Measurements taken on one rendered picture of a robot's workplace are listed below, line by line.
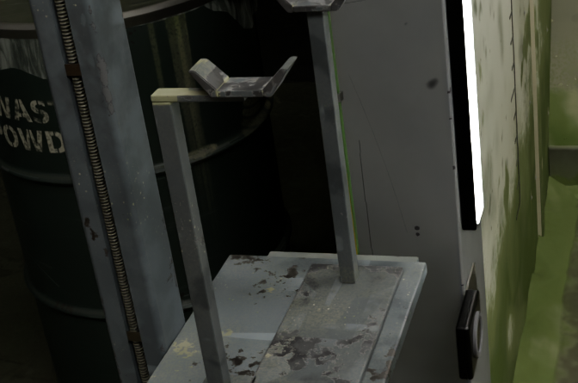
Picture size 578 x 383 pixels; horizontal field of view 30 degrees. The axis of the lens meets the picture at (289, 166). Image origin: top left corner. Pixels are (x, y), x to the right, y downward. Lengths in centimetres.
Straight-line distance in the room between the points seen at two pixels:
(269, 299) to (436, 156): 41
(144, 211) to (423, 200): 56
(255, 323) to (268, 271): 10
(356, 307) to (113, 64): 34
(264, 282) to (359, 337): 16
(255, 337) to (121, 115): 26
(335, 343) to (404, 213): 49
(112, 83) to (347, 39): 51
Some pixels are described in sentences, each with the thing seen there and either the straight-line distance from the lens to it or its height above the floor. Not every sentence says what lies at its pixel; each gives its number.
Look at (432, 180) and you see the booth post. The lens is 147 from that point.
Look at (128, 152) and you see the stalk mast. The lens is 99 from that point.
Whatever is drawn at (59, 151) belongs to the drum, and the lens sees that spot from 197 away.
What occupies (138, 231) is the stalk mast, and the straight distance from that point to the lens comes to 101.
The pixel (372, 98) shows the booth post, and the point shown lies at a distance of 143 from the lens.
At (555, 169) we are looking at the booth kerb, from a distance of 288.
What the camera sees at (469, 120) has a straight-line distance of 143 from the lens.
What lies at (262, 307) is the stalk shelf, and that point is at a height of 79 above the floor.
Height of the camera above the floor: 139
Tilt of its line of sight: 25 degrees down
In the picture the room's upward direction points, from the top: 8 degrees counter-clockwise
